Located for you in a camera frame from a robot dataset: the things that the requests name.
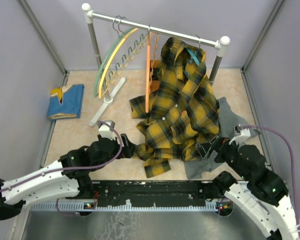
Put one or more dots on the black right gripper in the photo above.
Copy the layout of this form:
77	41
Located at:
219	144

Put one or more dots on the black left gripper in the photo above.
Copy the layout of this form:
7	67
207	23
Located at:
128	149

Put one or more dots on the yellow plaid shirt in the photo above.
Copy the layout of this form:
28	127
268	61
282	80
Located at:
182	112

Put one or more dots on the blue hanger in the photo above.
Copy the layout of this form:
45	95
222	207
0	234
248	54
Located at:
191	63

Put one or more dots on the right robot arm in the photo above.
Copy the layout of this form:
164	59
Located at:
265	199

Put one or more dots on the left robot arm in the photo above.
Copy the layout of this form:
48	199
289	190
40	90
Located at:
68	177

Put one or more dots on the grey shirt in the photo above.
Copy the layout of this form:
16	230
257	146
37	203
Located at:
227	120

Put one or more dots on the green hanger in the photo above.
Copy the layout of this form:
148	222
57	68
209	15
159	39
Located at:
104	76

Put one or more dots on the orange hanger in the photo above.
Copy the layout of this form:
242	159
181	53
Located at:
150	55

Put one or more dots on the blue folded cloth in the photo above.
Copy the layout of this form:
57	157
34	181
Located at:
66	102

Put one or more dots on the wooden compartment tray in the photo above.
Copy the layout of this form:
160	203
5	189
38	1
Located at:
154	82

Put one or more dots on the white metal clothes rack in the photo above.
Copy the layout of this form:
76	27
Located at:
221	46

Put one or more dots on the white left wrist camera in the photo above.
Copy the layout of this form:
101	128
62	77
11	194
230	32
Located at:
105	131

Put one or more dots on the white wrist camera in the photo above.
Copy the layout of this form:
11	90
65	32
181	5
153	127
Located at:
240	135
105	131

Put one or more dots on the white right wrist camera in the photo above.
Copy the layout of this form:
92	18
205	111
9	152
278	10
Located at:
240	135

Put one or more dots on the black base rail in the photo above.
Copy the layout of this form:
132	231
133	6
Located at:
158	193

